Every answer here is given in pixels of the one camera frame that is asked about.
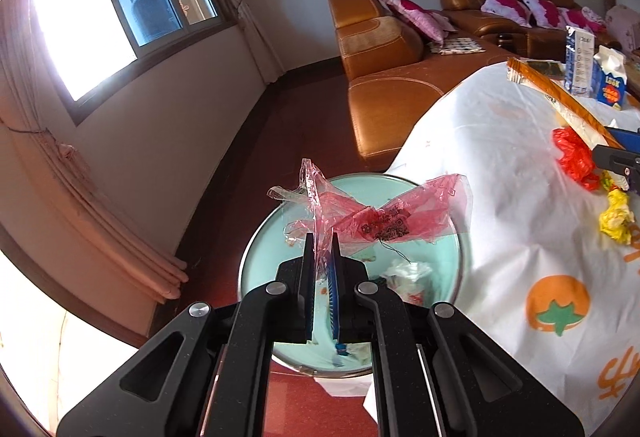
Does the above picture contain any long orange white wrapper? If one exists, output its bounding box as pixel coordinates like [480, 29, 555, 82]
[506, 57, 626, 150]

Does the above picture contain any blue white milk carton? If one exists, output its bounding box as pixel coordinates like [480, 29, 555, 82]
[591, 45, 629, 112]

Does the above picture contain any pink clear plastic bag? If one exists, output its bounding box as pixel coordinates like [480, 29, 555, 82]
[267, 158, 474, 263]

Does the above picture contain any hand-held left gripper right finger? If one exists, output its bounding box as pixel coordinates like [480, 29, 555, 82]
[326, 236, 584, 437]

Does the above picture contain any long pink curtain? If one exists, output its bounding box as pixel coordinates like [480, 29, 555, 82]
[0, 32, 191, 304]
[192, 0, 287, 86]

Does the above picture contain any mint green plastic bucket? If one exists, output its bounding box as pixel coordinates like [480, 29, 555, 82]
[237, 173, 464, 378]

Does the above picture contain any yellow red crumpled wrapper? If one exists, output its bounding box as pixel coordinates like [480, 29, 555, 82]
[598, 171, 632, 246]

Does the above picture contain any sliding glass window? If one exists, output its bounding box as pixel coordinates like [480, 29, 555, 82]
[0, 0, 242, 126]

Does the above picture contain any tall white carton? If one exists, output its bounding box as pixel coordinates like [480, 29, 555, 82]
[565, 26, 597, 98]

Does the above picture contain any pink garment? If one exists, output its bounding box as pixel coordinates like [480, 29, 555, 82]
[605, 4, 640, 53]

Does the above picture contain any dark snack packet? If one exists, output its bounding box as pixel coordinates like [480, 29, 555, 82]
[520, 61, 569, 79]

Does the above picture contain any white fruit print tablecloth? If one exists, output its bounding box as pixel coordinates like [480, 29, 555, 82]
[314, 62, 640, 437]

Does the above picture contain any brown leather corner sofa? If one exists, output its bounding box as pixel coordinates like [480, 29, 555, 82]
[327, 0, 626, 164]

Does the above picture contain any pink floral pillow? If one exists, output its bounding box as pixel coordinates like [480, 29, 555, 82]
[520, 0, 564, 28]
[557, 7, 596, 30]
[481, 0, 532, 28]
[375, 0, 456, 43]

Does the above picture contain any white crumpled tissue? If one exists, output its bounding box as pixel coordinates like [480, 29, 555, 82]
[382, 259, 434, 306]

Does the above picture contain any red crumpled plastic bag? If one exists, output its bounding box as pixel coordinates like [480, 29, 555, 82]
[552, 127, 601, 192]

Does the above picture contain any checkered cloth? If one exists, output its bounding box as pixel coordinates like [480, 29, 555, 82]
[430, 36, 487, 56]

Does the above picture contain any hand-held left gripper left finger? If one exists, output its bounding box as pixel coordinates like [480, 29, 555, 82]
[56, 232, 323, 437]

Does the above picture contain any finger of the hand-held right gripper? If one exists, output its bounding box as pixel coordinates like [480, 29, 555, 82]
[592, 146, 640, 192]
[605, 127, 640, 150]

